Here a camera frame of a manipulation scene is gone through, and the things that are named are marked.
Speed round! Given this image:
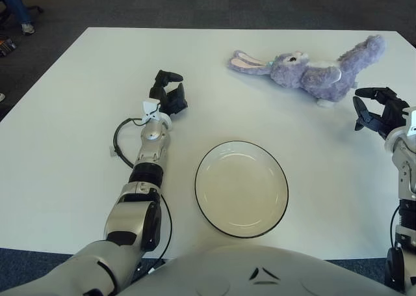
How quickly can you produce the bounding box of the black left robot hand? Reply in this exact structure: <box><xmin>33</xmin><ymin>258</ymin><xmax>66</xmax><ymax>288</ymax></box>
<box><xmin>148</xmin><ymin>70</ymin><xmax>189</xmax><ymax>116</ymax></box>

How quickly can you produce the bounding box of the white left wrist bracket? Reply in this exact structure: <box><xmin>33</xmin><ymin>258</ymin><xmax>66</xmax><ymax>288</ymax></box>
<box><xmin>142</xmin><ymin>98</ymin><xmax>161</xmax><ymax>123</ymax></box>

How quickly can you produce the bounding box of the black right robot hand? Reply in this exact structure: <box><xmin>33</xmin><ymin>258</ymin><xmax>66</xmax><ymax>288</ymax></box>
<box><xmin>353</xmin><ymin>87</ymin><xmax>411</xmax><ymax>136</ymax></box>

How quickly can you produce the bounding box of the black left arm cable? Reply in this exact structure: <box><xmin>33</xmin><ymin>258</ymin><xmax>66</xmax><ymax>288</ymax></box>
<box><xmin>112</xmin><ymin>116</ymin><xmax>172</xmax><ymax>276</ymax></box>

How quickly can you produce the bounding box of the white plate with black rim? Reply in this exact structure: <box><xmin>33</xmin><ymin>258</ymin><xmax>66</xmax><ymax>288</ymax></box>
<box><xmin>194</xmin><ymin>141</ymin><xmax>289</xmax><ymax>238</ymax></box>

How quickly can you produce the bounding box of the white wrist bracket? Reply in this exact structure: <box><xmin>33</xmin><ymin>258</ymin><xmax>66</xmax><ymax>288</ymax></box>
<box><xmin>142</xmin><ymin>98</ymin><xmax>161</xmax><ymax>123</ymax></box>
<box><xmin>404</xmin><ymin>106</ymin><xmax>416</xmax><ymax>137</ymax></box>

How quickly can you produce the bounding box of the dark printed box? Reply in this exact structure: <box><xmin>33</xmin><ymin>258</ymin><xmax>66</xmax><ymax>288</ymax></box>
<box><xmin>0</xmin><ymin>38</ymin><xmax>17</xmax><ymax>57</ymax></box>

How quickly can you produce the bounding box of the silver robot torso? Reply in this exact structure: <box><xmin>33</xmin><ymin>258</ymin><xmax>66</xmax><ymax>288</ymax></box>
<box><xmin>115</xmin><ymin>243</ymin><xmax>413</xmax><ymax>296</ymax></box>

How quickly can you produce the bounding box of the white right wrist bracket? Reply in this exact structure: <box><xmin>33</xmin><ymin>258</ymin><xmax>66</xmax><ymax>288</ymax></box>
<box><xmin>404</xmin><ymin>106</ymin><xmax>416</xmax><ymax>137</ymax></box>

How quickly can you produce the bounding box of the person leg in jeans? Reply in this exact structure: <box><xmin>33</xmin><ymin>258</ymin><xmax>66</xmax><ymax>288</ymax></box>
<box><xmin>0</xmin><ymin>0</ymin><xmax>33</xmax><ymax>26</ymax></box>

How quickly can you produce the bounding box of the purple plush bunny doll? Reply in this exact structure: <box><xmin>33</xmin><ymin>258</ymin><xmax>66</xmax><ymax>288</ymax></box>
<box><xmin>226</xmin><ymin>34</ymin><xmax>387</xmax><ymax>109</ymax></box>

